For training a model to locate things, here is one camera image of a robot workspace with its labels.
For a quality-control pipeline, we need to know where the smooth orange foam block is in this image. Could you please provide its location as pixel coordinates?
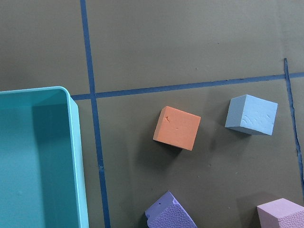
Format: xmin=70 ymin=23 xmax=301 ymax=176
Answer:
xmin=153 ymin=106 xmax=201 ymax=151

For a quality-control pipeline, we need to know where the teal plastic bin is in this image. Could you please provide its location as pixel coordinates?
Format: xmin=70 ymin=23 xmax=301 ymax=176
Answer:
xmin=0 ymin=86 xmax=89 ymax=228

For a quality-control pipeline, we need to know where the pink foam block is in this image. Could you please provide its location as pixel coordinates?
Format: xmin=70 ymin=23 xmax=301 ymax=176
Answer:
xmin=256 ymin=198 xmax=304 ymax=228

